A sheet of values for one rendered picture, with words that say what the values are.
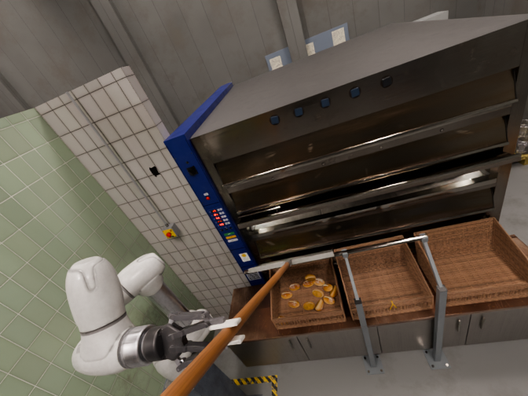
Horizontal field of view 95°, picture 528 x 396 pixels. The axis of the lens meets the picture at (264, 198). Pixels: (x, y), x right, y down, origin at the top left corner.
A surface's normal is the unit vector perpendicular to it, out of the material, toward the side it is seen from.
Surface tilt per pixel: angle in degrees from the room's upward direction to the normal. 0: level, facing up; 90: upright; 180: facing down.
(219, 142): 90
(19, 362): 90
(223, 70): 90
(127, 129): 90
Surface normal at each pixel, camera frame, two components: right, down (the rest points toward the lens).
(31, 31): -0.04, 0.57
